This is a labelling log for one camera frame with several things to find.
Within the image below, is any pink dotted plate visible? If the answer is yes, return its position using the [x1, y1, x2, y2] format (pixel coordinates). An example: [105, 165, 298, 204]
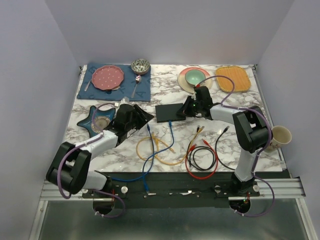
[91, 65, 124, 91]

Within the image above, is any floral patterned bowl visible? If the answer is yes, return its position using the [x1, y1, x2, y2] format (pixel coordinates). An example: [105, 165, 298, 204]
[130, 58, 151, 75]

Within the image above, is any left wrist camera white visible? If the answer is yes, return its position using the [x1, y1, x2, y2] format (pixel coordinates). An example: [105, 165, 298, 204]
[114, 97, 130, 108]

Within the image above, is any red ethernet cable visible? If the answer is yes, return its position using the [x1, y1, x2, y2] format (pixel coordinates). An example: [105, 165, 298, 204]
[185, 139, 219, 180]

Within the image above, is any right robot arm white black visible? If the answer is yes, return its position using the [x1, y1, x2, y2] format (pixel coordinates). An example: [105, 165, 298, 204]
[176, 86, 272, 196]

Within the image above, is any blue star-shaped dish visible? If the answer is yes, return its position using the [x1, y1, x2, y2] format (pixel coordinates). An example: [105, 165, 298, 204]
[76, 105, 116, 138]

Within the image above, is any blue cloth placemat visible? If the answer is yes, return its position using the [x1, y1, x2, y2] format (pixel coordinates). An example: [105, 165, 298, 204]
[77, 63, 151, 102]

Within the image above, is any black cable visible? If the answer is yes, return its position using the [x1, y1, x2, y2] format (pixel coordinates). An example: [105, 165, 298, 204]
[189, 126, 243, 173]

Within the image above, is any black mounting base plate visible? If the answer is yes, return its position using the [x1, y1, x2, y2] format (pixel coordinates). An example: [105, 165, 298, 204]
[88, 172, 260, 211]

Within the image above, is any orange woven mat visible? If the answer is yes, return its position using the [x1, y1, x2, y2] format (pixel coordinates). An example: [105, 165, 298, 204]
[215, 66, 251, 93]

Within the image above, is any blue ethernet cable long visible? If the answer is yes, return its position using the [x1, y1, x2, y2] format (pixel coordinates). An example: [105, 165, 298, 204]
[142, 124, 155, 195]

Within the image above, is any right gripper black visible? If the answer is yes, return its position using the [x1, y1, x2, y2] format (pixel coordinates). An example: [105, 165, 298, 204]
[176, 95, 203, 118]

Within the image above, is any green bowl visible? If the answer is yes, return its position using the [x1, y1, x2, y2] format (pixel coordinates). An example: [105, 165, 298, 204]
[185, 69, 206, 86]

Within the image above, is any cream printed mug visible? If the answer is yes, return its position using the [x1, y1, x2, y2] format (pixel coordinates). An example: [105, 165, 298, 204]
[264, 125, 292, 153]

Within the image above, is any metal spoon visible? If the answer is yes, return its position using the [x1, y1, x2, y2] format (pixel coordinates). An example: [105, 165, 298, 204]
[130, 75, 142, 98]

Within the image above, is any beige pink plate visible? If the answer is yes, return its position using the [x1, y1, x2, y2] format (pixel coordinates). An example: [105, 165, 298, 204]
[177, 67, 211, 94]

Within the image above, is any yellow ethernet cable loop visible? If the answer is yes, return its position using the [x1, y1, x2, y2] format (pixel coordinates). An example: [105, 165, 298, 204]
[136, 134, 176, 161]

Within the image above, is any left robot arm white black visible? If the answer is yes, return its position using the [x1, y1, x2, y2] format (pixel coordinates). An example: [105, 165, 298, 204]
[45, 104, 154, 198]

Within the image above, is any black network switch box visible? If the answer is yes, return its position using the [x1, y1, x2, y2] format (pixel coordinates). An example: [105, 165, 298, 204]
[155, 103, 186, 123]

